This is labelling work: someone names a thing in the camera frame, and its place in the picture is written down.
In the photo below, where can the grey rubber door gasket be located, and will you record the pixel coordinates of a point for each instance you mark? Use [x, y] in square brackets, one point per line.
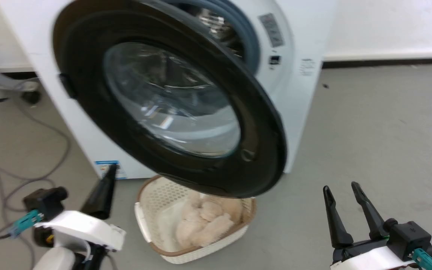
[250, 41]

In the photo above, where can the grey label sticker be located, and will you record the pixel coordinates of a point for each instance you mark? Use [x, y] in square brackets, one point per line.
[271, 30]

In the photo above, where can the black round washing machine door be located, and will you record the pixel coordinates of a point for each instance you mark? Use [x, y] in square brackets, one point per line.
[88, 97]

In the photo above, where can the wrist black camera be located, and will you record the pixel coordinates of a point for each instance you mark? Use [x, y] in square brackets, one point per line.
[47, 200]
[411, 234]

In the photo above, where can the cream plastic laundry basket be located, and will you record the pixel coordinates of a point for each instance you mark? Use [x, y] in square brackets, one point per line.
[155, 195]

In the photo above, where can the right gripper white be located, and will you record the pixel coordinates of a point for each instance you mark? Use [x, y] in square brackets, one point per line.
[369, 257]

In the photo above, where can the white front-load washing machine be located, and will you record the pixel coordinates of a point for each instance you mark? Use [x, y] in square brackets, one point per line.
[296, 93]

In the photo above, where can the black cart wheel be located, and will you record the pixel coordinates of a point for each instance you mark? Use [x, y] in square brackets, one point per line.
[31, 96]

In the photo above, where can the black door latch socket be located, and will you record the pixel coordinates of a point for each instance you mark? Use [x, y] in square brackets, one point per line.
[274, 60]

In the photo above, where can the steel washing machine drum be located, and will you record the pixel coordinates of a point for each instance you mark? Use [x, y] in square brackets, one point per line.
[219, 30]

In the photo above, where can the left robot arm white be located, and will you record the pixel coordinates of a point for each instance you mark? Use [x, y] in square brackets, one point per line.
[54, 260]

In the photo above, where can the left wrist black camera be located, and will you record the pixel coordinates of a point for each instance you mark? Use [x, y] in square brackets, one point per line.
[47, 200]

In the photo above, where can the small printed text sticker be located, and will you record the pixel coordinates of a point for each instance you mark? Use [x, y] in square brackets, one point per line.
[307, 66]

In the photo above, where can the beige plush toy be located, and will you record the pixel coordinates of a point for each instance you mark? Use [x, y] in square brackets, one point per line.
[210, 225]

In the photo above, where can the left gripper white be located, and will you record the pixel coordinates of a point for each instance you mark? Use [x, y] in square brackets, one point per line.
[84, 227]

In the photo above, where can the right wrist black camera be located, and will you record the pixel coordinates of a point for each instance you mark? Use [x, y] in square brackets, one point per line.
[411, 234]

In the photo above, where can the white cloth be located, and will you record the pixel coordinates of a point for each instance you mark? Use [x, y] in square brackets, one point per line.
[167, 225]

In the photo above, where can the blue energy label sticker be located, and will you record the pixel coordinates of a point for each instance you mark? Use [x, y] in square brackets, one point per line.
[120, 170]

